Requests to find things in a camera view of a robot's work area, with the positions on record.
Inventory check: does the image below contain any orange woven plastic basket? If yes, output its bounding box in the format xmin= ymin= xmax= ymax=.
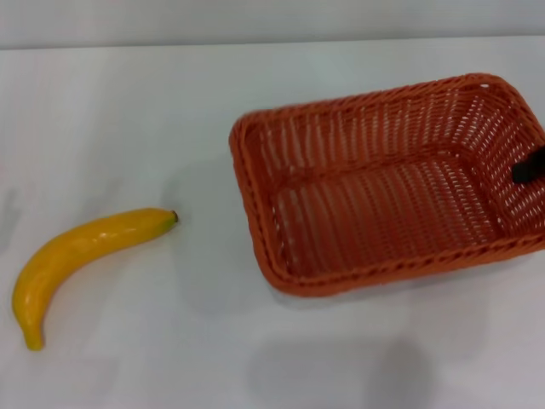
xmin=228 ymin=72 xmax=545 ymax=298

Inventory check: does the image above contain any yellow plastic banana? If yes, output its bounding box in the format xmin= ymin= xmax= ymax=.
xmin=11 ymin=207 xmax=180 ymax=352

